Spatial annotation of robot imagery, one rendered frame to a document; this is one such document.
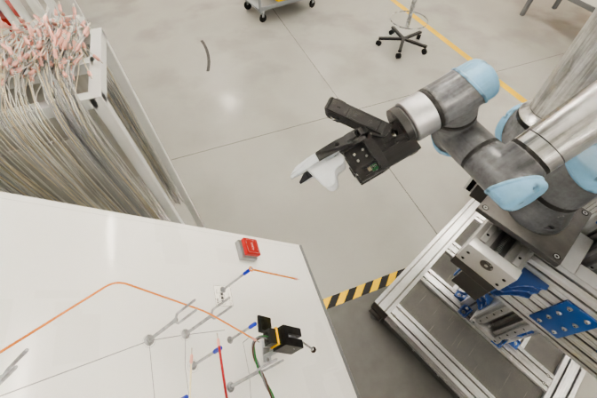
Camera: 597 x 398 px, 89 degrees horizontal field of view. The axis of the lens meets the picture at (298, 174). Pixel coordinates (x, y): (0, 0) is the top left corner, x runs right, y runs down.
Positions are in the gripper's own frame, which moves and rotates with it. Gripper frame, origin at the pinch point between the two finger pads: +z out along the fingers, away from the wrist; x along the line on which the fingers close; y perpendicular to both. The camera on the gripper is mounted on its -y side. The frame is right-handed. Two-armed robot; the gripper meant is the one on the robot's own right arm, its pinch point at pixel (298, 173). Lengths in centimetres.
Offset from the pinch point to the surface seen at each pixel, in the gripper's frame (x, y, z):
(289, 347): 14.9, 28.4, 21.9
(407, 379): 124, 97, 17
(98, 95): 6, -42, 33
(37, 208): -8.6, -17.2, 42.2
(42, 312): -13.6, 0.7, 42.0
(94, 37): 17, -69, 33
